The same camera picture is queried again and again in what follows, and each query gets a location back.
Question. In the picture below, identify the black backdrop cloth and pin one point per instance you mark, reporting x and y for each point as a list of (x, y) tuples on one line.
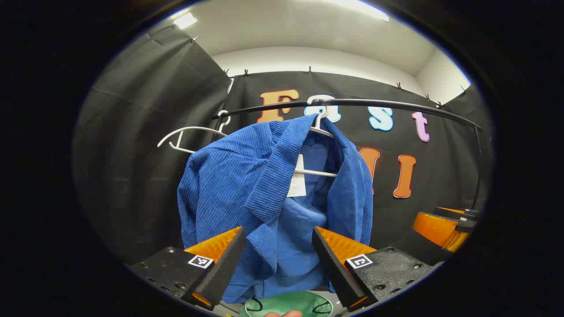
[(132, 176)]

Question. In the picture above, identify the row of small backdrop clips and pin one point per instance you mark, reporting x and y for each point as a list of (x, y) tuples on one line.
[(309, 70)]

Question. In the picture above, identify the white plastic hanger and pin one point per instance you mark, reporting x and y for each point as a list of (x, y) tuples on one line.
[(194, 127), (317, 172)]

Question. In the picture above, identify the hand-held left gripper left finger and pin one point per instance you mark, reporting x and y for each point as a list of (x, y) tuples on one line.
[(224, 268)]

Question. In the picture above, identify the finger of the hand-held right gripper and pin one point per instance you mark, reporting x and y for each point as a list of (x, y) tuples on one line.
[(434, 229)]

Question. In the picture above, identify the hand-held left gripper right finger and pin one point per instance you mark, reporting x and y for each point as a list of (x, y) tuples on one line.
[(335, 264)]

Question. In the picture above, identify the black clothes rack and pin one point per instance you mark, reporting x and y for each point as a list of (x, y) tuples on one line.
[(374, 102)]

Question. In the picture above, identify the green laundry hamper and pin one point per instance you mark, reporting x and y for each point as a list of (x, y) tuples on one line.
[(286, 304)]

